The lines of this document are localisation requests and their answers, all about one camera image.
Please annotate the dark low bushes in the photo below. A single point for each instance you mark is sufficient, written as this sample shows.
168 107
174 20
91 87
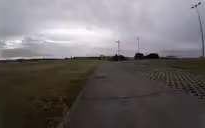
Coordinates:
117 57

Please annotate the grey asphalt path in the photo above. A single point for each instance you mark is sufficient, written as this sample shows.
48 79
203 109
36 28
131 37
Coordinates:
123 100

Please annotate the dark clump of trees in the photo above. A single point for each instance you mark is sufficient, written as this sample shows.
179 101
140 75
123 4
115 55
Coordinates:
152 56

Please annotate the grass field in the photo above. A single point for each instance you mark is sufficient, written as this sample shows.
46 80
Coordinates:
190 64
30 90

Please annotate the concrete grid paver area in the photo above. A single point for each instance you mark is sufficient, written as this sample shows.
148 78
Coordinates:
186 82

